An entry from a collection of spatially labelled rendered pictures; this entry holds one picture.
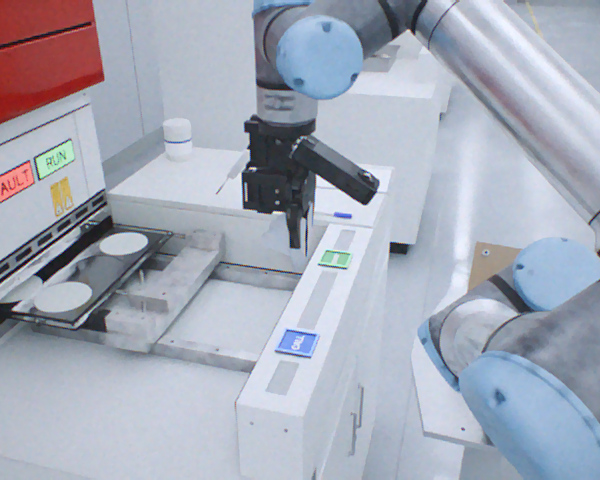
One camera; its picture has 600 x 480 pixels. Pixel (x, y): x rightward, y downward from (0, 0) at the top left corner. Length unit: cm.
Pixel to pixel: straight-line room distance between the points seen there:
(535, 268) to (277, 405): 39
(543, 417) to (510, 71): 28
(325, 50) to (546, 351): 32
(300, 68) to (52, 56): 71
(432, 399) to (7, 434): 68
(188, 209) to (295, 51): 84
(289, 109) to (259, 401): 38
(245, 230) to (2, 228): 48
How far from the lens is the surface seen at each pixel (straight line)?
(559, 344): 47
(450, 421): 102
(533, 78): 55
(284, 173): 75
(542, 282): 87
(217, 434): 98
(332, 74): 58
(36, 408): 110
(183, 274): 125
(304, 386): 84
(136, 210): 143
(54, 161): 129
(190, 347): 110
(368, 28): 61
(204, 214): 135
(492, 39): 57
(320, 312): 98
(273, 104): 70
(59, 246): 132
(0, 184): 118
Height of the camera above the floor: 152
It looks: 29 degrees down
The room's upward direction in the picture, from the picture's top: straight up
